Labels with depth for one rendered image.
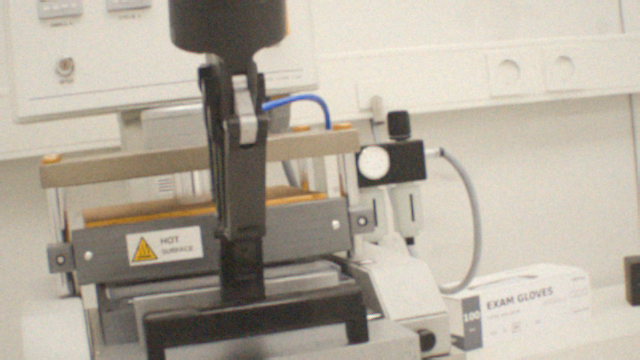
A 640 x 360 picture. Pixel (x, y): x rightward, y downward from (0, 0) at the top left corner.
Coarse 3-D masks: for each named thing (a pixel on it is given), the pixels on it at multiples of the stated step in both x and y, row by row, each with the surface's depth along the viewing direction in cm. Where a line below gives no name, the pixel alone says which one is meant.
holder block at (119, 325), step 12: (96, 288) 88; (108, 312) 75; (120, 312) 75; (132, 312) 75; (108, 324) 75; (120, 324) 75; (132, 324) 75; (108, 336) 75; (120, 336) 75; (132, 336) 75
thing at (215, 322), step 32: (320, 288) 68; (352, 288) 68; (160, 320) 65; (192, 320) 65; (224, 320) 66; (256, 320) 66; (288, 320) 67; (320, 320) 67; (352, 320) 68; (160, 352) 65
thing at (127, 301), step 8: (312, 272) 80; (320, 272) 80; (168, 280) 82; (184, 288) 77; (192, 288) 78; (200, 288) 78; (120, 296) 76; (128, 296) 76; (136, 296) 76; (112, 304) 76; (120, 304) 76; (128, 304) 76
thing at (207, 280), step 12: (288, 264) 85; (300, 264) 84; (312, 264) 84; (324, 264) 83; (204, 276) 83; (216, 276) 82; (276, 276) 79; (108, 288) 81; (120, 288) 80; (132, 288) 80; (144, 288) 79; (156, 288) 79; (168, 288) 78; (180, 288) 78
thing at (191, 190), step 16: (176, 176) 91; (192, 176) 90; (208, 176) 91; (176, 192) 91; (192, 192) 90; (208, 192) 91; (272, 192) 93; (288, 192) 91; (304, 192) 89; (320, 192) 87; (96, 208) 96; (112, 208) 94; (128, 208) 92; (144, 208) 90; (160, 208) 88; (176, 208) 86; (192, 208) 85; (208, 208) 84; (96, 224) 82; (112, 224) 82
